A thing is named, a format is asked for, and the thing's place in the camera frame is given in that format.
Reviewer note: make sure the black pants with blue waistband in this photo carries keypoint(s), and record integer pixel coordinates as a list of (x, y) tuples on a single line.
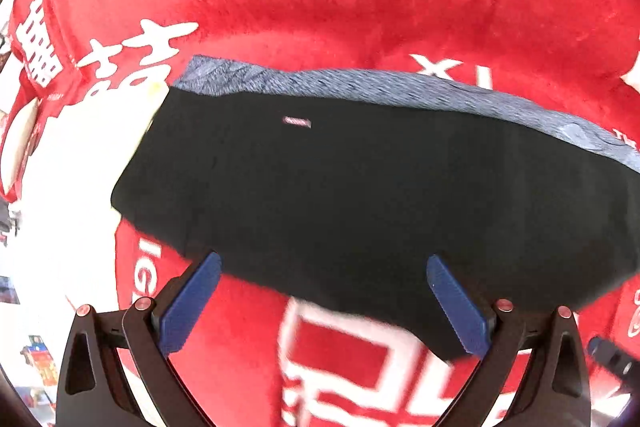
[(350, 182)]

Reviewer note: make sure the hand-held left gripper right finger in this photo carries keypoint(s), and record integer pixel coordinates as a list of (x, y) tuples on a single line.
[(457, 307)]

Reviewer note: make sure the colourful box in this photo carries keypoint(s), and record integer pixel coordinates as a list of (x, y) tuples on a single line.
[(39, 359)]

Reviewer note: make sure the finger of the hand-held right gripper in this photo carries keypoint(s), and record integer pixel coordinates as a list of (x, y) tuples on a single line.
[(607, 353)]

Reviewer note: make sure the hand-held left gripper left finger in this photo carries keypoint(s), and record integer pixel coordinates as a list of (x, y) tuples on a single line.
[(192, 302)]

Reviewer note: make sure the white cushion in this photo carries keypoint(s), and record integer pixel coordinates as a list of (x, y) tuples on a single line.
[(19, 132)]

